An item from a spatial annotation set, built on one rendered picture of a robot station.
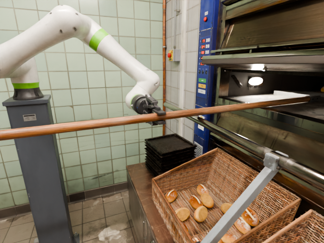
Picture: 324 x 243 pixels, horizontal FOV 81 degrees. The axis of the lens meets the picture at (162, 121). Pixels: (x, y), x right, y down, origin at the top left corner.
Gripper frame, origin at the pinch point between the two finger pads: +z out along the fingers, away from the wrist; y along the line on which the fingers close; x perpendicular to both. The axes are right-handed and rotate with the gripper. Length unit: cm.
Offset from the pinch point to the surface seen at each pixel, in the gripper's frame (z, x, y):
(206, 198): -9, -33, 55
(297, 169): 42.9, -15.5, 2.7
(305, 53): 25, -39, -23
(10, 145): -125, 89, 49
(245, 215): 12, -41, 52
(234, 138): 23.2, -15.9, 2.8
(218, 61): -16.5, -39.2, -20.3
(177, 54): -88, -52, -27
